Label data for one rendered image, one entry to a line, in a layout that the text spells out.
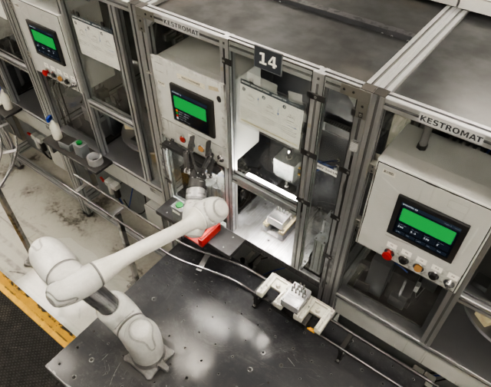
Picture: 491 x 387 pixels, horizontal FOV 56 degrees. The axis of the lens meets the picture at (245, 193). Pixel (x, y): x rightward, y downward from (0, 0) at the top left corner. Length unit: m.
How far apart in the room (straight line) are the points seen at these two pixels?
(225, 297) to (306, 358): 0.53
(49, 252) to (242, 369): 1.08
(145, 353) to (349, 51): 1.55
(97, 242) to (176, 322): 1.50
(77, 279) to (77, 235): 2.18
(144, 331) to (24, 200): 2.42
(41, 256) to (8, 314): 1.82
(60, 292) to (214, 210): 0.61
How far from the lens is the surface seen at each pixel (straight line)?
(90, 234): 3.90
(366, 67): 1.74
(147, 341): 2.22
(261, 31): 1.92
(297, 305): 2.27
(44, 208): 4.24
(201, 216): 1.79
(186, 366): 2.41
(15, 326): 3.59
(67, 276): 1.78
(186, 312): 2.54
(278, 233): 2.47
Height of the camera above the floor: 2.86
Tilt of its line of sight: 45 degrees down
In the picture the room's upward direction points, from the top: straight up
